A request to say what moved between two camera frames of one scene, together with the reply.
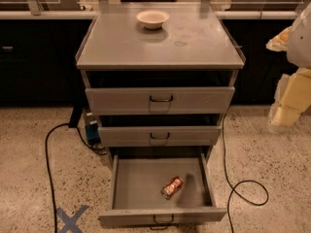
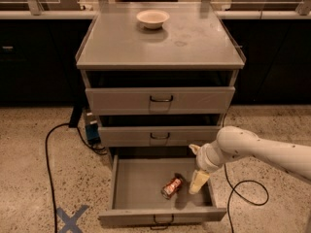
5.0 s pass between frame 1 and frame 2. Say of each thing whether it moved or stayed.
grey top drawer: stayed
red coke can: stayed
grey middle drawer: stayed
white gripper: moved
